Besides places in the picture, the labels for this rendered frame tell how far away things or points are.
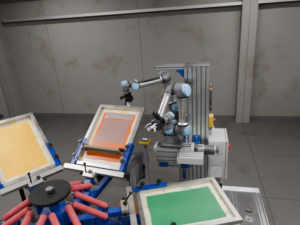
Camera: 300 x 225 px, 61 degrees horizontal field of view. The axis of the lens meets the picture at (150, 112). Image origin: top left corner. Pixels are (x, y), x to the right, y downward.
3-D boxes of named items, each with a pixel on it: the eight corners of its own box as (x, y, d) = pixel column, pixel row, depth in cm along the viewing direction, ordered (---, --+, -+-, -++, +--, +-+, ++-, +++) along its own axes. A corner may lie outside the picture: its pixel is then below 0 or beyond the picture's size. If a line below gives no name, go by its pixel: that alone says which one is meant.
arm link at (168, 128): (164, 129, 244) (163, 118, 240) (174, 131, 238) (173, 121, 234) (159, 132, 238) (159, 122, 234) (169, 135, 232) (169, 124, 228)
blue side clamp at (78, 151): (85, 140, 288) (82, 137, 283) (89, 140, 286) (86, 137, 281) (74, 164, 272) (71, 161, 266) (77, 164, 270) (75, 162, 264)
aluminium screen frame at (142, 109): (101, 106, 313) (100, 104, 310) (145, 109, 293) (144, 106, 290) (74, 164, 270) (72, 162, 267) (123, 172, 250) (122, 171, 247)
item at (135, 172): (140, 174, 333) (138, 150, 321) (147, 176, 330) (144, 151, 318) (125, 197, 294) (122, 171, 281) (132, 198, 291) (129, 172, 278)
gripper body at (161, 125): (159, 131, 214) (166, 126, 223) (157, 122, 212) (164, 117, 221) (151, 131, 219) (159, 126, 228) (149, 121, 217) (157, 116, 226)
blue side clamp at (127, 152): (130, 145, 268) (127, 142, 263) (134, 146, 267) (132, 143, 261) (120, 172, 252) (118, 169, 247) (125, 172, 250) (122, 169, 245)
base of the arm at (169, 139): (180, 138, 278) (179, 129, 275) (178, 144, 264) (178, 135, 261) (166, 137, 281) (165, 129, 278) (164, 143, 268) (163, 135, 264)
